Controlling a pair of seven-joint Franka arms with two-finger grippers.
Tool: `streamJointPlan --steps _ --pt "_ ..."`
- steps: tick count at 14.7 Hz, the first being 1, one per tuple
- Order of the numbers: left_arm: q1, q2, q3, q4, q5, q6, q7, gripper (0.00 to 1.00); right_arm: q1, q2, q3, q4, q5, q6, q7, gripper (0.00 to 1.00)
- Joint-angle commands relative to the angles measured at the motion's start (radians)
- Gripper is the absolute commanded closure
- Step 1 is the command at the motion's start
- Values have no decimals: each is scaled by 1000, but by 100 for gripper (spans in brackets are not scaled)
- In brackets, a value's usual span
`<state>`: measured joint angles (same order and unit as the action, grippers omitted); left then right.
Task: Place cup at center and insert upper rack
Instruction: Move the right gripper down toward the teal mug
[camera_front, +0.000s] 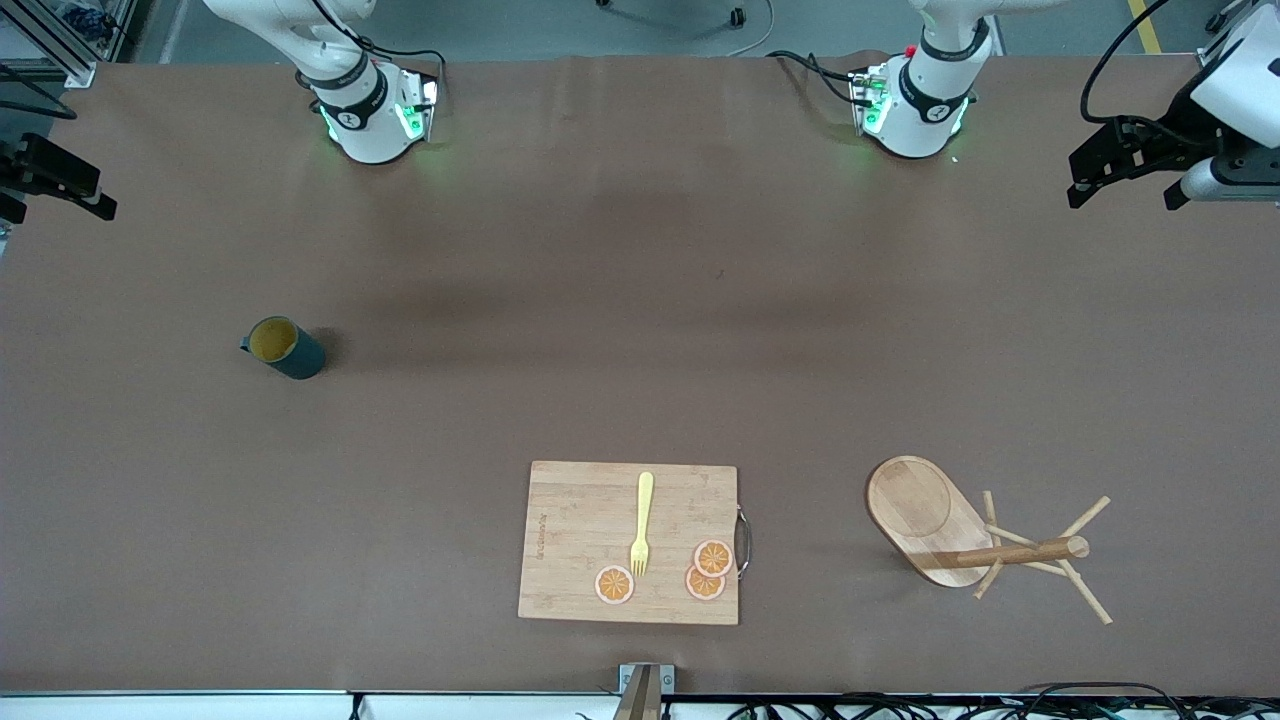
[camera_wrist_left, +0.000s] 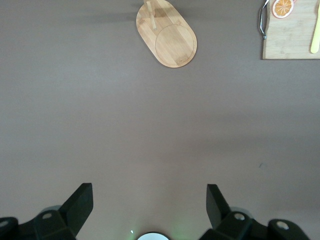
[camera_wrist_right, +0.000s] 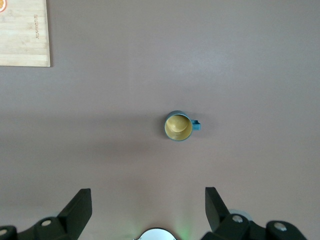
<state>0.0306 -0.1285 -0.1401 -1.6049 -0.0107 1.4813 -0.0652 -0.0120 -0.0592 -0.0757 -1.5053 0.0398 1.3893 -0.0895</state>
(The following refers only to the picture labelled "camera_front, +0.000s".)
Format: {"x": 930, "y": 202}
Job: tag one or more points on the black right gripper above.
{"x": 40, "y": 168}

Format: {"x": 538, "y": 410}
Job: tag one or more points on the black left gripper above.
{"x": 1168, "y": 137}

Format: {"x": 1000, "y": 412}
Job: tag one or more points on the teal mug yellow inside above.
{"x": 302, "y": 358}

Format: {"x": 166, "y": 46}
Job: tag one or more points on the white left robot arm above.
{"x": 925, "y": 110}

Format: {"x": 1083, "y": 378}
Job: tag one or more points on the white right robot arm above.
{"x": 365, "y": 120}

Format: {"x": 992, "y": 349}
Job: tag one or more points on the wooden mug tree rack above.
{"x": 920, "y": 510}

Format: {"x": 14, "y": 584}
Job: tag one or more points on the office chair caster base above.
{"x": 738, "y": 16}

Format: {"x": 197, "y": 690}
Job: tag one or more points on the orange slice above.
{"x": 699, "y": 588}
{"x": 713, "y": 557}
{"x": 615, "y": 585}

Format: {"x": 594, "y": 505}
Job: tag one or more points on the yellow plastic fork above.
{"x": 645, "y": 500}

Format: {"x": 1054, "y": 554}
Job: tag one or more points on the aluminium frame post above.
{"x": 60, "y": 55}

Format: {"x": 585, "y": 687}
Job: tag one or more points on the white table edge rail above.
{"x": 200, "y": 708}

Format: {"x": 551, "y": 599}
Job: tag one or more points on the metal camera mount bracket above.
{"x": 645, "y": 690}

